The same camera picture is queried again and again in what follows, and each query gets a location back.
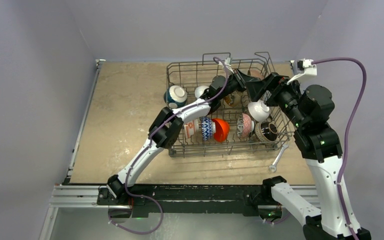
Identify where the black bowl cream inside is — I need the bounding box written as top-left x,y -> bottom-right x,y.
247,68 -> 265,80

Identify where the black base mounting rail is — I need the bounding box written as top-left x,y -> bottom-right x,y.
97,184 -> 287,220

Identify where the black bowl white inside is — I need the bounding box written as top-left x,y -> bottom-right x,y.
163,85 -> 188,109

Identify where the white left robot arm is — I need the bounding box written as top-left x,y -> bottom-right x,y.
106,69 -> 264,205

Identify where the orange bowl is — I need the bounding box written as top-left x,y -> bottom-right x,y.
211,118 -> 230,143

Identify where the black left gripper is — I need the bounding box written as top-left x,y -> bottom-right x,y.
218,69 -> 258,102

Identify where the blue white zigzag bowl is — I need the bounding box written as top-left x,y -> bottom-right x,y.
200,116 -> 216,141

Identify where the red white patterned bowl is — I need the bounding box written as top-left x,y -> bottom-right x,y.
183,119 -> 200,139

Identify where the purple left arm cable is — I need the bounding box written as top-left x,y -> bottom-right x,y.
124,56 -> 230,196

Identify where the grey wire dish rack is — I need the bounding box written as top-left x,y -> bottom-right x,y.
166,51 -> 294,158

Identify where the plain white bowl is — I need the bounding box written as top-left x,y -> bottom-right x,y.
194,85 -> 209,99

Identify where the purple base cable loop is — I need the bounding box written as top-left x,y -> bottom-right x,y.
107,195 -> 164,236

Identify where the silver wrench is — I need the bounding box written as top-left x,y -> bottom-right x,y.
268,143 -> 289,173

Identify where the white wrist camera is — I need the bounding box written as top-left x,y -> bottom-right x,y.
286,58 -> 318,85
223,57 -> 234,74

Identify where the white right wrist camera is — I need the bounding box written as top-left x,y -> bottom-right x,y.
286,58 -> 318,85

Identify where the brown gold patterned bowl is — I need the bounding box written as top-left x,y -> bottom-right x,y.
254,122 -> 278,143

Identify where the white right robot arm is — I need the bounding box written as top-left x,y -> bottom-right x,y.
244,72 -> 372,240

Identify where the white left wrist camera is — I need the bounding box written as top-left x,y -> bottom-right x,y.
223,57 -> 234,74

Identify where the floral patterned bowl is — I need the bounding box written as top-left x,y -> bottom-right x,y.
236,113 -> 255,139

